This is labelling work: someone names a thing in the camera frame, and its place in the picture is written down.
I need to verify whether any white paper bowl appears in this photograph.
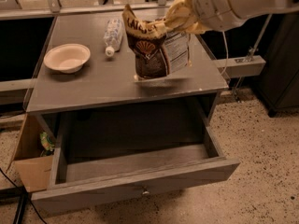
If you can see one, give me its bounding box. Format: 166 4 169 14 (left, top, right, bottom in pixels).
43 44 91 74

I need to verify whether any grey open top drawer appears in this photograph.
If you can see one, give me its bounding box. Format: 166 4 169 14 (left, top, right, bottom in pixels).
32 97 239 213

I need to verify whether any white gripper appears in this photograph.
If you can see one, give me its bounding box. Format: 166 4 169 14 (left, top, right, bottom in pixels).
164 0 245 35

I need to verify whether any metal frame rail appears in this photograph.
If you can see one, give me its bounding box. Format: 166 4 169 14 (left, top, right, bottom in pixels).
0 0 174 21

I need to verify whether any grey cabinet counter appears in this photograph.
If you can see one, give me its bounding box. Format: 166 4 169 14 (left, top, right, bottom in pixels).
26 11 227 114

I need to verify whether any brown chip bag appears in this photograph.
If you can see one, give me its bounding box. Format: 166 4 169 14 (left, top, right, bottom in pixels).
122 5 190 80

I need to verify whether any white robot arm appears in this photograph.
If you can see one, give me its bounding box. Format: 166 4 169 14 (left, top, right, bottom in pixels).
164 0 299 34

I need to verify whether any green snack packet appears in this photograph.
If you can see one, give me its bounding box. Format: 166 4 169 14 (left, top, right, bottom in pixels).
39 132 55 157

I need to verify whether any black floor cable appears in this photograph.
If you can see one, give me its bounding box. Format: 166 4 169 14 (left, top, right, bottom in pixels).
0 166 49 224

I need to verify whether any cardboard box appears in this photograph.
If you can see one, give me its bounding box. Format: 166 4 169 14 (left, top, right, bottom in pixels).
10 115 53 192

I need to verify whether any dark cabinet at right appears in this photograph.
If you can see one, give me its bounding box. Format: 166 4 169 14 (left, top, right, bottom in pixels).
254 13 299 117

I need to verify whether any white cable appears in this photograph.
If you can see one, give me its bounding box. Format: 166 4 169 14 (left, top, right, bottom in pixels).
220 31 232 79

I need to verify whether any clear plastic water bottle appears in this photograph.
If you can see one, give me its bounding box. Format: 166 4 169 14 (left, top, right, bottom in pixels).
104 19 124 57

